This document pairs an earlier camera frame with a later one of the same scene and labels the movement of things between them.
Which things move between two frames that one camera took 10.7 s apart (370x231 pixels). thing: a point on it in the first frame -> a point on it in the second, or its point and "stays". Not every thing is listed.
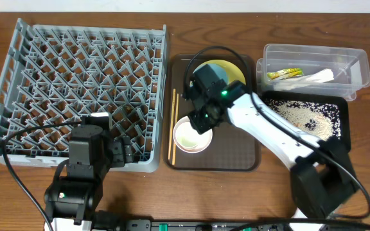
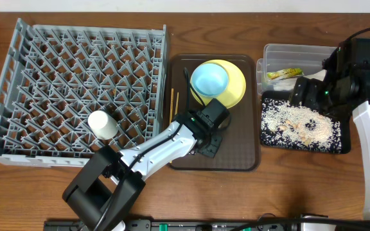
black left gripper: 122,151 -> 216,143
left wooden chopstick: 171,122 stays
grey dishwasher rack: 55,73 stays
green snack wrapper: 285,74 stays
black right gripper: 194,117 -> 313,86
